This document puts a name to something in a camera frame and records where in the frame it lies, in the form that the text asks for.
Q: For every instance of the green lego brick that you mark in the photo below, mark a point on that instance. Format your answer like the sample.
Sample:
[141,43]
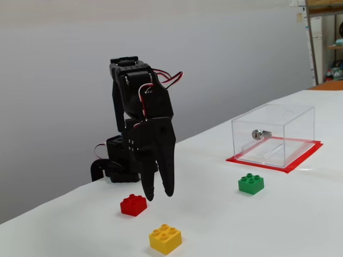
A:
[250,184]

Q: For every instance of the transparent acrylic box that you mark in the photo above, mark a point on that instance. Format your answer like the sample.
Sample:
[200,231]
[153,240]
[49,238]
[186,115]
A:
[270,128]

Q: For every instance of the metal shelving rack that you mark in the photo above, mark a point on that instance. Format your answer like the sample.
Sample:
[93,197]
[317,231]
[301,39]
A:
[311,40]

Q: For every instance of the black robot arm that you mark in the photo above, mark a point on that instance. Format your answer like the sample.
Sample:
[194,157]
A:
[128,101]

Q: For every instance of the red cola bottle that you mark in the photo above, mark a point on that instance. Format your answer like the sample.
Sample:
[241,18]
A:
[328,76]

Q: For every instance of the teal object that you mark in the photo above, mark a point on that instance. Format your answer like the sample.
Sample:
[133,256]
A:
[339,42]

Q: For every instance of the black table clamp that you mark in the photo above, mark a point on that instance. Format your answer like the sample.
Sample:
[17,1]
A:
[96,171]

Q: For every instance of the yellow paper note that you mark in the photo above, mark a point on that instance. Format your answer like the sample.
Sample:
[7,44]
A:
[299,17]

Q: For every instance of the silver cam lock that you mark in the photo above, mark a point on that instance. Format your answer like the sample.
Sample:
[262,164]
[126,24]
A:
[257,135]

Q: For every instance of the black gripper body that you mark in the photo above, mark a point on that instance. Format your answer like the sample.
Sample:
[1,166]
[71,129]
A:
[154,134]

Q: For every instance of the wooden table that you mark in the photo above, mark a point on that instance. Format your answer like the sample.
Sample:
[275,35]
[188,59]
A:
[329,85]

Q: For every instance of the yellow lego brick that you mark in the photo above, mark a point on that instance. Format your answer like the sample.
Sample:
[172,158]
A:
[164,239]

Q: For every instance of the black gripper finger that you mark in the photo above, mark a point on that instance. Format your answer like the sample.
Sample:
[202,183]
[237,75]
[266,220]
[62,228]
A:
[148,182]
[168,171]

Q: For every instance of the red lego brick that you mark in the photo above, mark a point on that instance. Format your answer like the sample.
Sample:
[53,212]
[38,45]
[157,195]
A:
[133,207]

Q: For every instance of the white cabinet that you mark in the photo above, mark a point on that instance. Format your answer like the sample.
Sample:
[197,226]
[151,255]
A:
[317,48]

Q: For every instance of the red tape rectangle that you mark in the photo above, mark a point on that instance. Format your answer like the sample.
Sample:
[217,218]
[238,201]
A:
[302,160]

